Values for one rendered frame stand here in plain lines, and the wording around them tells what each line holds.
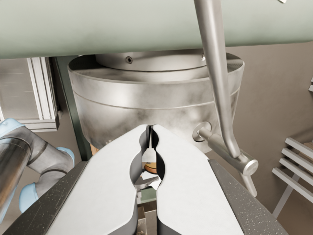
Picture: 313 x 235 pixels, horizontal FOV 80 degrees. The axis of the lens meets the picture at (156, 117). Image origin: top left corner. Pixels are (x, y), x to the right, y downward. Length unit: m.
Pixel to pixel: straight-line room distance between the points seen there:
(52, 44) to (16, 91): 1.20
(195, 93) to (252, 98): 1.86
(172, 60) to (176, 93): 0.06
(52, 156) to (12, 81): 0.87
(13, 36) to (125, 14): 0.10
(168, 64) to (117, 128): 0.11
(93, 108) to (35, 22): 0.13
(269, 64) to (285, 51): 0.17
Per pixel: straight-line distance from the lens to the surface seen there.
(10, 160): 0.46
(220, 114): 0.16
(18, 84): 1.38
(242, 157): 0.23
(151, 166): 0.46
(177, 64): 0.27
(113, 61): 0.29
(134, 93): 0.23
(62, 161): 0.59
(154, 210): 0.83
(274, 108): 2.36
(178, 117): 0.25
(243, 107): 2.08
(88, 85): 0.27
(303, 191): 2.87
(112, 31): 0.20
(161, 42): 0.22
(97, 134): 0.30
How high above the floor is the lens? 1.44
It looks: 59 degrees down
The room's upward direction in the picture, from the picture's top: 151 degrees clockwise
